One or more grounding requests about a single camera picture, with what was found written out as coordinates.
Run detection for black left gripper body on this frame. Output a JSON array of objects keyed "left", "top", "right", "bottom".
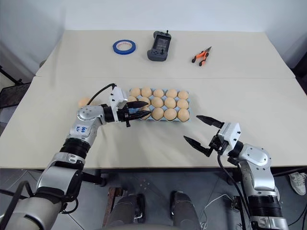
[{"left": 117, "top": 106, "right": 133, "bottom": 128}]

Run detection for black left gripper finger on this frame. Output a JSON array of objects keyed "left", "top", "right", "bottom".
[
  {"left": 130, "top": 111, "right": 152, "bottom": 120},
  {"left": 127, "top": 101, "right": 149, "bottom": 110}
]

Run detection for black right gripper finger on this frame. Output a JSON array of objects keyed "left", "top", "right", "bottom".
[
  {"left": 196, "top": 115, "right": 224, "bottom": 129},
  {"left": 183, "top": 135, "right": 213, "bottom": 158}
]

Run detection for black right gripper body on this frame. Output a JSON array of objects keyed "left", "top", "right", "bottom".
[{"left": 208, "top": 130, "right": 229, "bottom": 154}]

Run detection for light blue egg tray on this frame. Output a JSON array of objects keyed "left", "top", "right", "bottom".
[{"left": 126, "top": 87, "right": 192, "bottom": 124}]

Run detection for blue tape roll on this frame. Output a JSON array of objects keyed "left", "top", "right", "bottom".
[{"left": 112, "top": 39, "right": 137, "bottom": 56}]

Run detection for grey handheld remote controller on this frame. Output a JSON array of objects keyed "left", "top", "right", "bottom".
[{"left": 146, "top": 30, "right": 171, "bottom": 62}]

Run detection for dark rounded shape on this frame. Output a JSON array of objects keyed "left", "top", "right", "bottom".
[
  {"left": 105, "top": 193, "right": 146, "bottom": 230},
  {"left": 169, "top": 191, "right": 201, "bottom": 230}
]

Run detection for white sneaker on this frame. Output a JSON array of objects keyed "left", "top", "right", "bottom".
[{"left": 288, "top": 172, "right": 307, "bottom": 195}]

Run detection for dark furniture piece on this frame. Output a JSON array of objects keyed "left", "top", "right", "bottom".
[{"left": 291, "top": 54, "right": 307, "bottom": 80}]

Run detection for black metal stand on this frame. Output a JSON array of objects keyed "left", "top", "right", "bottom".
[{"left": 0, "top": 64, "right": 31, "bottom": 108}]

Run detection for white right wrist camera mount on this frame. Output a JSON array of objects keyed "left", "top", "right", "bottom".
[{"left": 219, "top": 122, "right": 242, "bottom": 150}]

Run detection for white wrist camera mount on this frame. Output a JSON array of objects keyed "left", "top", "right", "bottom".
[
  {"left": 219, "top": 122, "right": 242, "bottom": 150},
  {"left": 107, "top": 86, "right": 129, "bottom": 122}
]

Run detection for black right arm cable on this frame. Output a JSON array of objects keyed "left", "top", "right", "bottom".
[{"left": 216, "top": 152, "right": 252, "bottom": 230}]

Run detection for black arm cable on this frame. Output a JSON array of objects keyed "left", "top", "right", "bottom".
[
  {"left": 216, "top": 152, "right": 252, "bottom": 230},
  {"left": 86, "top": 83, "right": 118, "bottom": 106}
]

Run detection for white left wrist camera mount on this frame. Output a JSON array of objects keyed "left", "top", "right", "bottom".
[{"left": 107, "top": 86, "right": 129, "bottom": 122}]

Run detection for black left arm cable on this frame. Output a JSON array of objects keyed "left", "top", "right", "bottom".
[{"left": 86, "top": 83, "right": 118, "bottom": 106}]

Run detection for thin white floor cable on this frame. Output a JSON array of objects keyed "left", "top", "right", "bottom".
[{"left": 200, "top": 193, "right": 231, "bottom": 230}]

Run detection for orange handled pliers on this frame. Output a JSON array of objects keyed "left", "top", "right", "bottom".
[{"left": 191, "top": 46, "right": 213, "bottom": 68}]

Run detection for rusty metal post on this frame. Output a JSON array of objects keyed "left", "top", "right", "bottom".
[{"left": 103, "top": 187, "right": 123, "bottom": 227}]

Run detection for black shoulder cable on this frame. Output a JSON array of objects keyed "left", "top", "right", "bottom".
[{"left": 0, "top": 181, "right": 34, "bottom": 216}]

